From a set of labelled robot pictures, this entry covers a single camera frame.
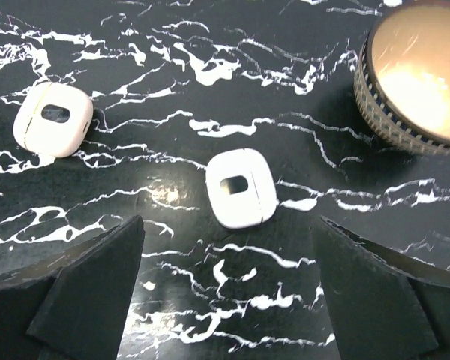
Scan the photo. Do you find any white earbud charging case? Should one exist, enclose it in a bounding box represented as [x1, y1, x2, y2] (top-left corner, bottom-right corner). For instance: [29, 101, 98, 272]
[205, 148, 278, 230]

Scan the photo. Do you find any cream earbud charging case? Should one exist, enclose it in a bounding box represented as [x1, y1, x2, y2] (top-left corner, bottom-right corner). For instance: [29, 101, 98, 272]
[13, 82, 94, 158]

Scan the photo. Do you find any gold patterned ceramic bowl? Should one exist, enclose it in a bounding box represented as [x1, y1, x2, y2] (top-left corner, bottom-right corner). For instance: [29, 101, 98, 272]
[353, 1, 450, 155]

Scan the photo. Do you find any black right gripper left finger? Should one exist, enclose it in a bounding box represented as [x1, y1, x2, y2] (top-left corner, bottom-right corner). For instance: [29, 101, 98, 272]
[0, 216, 145, 359]

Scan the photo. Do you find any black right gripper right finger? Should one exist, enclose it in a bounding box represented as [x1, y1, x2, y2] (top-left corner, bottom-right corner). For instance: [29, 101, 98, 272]
[310, 217, 450, 359]

